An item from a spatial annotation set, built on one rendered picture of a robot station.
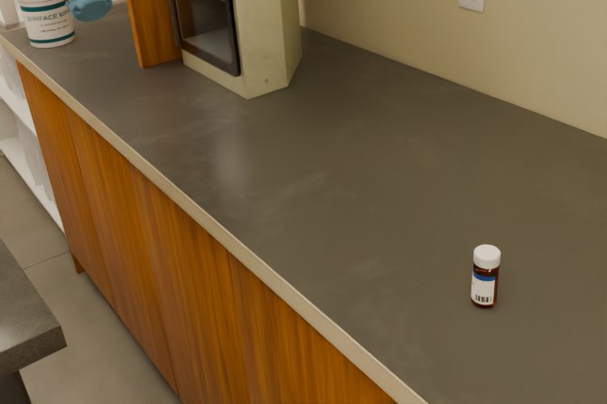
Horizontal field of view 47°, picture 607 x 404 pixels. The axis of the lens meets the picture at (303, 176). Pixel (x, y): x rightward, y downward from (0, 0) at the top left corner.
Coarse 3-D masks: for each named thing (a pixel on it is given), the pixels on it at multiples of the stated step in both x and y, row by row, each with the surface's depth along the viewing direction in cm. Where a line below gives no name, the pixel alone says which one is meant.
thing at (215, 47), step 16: (176, 0) 168; (192, 0) 160; (208, 0) 154; (224, 0) 147; (176, 16) 171; (192, 16) 163; (208, 16) 156; (224, 16) 150; (192, 32) 166; (208, 32) 159; (224, 32) 152; (192, 48) 169; (208, 48) 162; (224, 48) 155; (224, 64) 158
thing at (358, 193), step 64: (64, 64) 186; (128, 64) 183; (320, 64) 173; (384, 64) 170; (128, 128) 148; (192, 128) 145; (256, 128) 143; (320, 128) 141; (384, 128) 139; (448, 128) 137; (512, 128) 135; (576, 128) 134; (192, 192) 123; (256, 192) 121; (320, 192) 120; (384, 192) 118; (448, 192) 117; (512, 192) 115; (576, 192) 114; (256, 256) 105; (320, 256) 103; (384, 256) 102; (448, 256) 101; (512, 256) 100; (576, 256) 99; (320, 320) 93; (384, 320) 90; (448, 320) 90; (512, 320) 89; (576, 320) 88; (384, 384) 84; (448, 384) 80; (512, 384) 80; (576, 384) 79
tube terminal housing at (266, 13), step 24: (240, 0) 146; (264, 0) 150; (288, 0) 160; (240, 24) 148; (264, 24) 152; (288, 24) 161; (240, 48) 151; (264, 48) 154; (288, 48) 162; (216, 72) 165; (264, 72) 157; (288, 72) 162
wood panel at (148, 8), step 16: (128, 0) 172; (144, 0) 173; (160, 0) 175; (144, 16) 174; (160, 16) 177; (144, 32) 176; (160, 32) 178; (144, 48) 178; (160, 48) 180; (176, 48) 183; (144, 64) 179
